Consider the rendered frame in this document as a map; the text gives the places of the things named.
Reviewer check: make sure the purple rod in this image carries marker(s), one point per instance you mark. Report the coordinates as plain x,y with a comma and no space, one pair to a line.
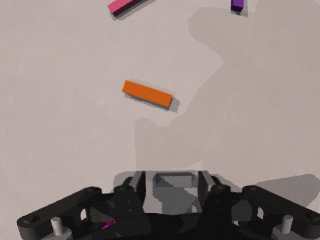
237,5

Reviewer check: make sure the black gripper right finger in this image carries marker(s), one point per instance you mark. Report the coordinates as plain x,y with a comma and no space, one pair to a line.
282,218

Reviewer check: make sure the pink rod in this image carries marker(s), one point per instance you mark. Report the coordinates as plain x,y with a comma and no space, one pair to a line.
119,6

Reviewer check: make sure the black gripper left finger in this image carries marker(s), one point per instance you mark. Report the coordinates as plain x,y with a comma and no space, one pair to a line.
61,219

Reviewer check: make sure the orange rod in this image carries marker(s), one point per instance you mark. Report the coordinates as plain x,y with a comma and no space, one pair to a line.
147,93

